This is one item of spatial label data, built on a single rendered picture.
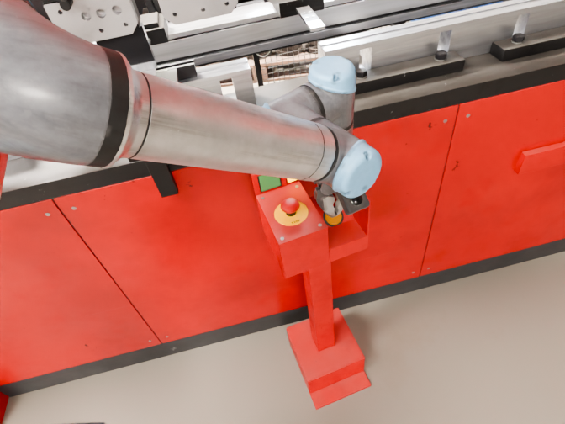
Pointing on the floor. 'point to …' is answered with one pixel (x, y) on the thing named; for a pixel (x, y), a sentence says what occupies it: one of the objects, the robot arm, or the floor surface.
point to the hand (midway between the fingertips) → (335, 214)
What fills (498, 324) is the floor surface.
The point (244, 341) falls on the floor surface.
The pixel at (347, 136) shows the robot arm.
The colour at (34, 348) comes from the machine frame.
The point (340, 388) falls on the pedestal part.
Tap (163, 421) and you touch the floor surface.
